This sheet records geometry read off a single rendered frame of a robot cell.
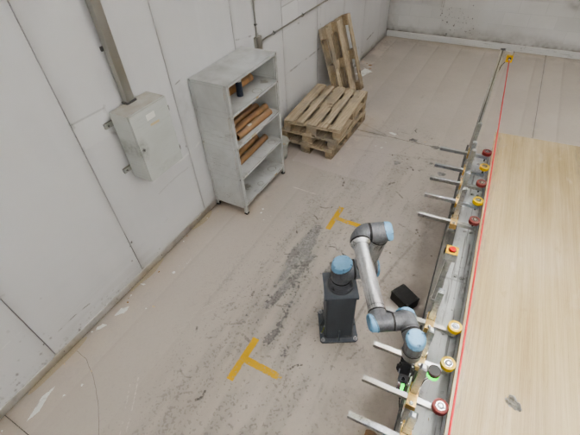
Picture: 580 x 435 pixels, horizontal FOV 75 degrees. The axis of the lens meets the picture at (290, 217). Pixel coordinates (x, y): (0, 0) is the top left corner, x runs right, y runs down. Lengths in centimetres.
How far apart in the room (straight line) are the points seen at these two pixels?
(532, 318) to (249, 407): 204
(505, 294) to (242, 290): 220
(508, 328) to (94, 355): 316
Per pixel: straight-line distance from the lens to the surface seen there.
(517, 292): 286
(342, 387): 322
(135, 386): 350
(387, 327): 192
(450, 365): 241
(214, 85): 365
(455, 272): 319
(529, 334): 270
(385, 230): 223
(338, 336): 333
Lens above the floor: 298
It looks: 43 degrees down
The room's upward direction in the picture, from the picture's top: 4 degrees counter-clockwise
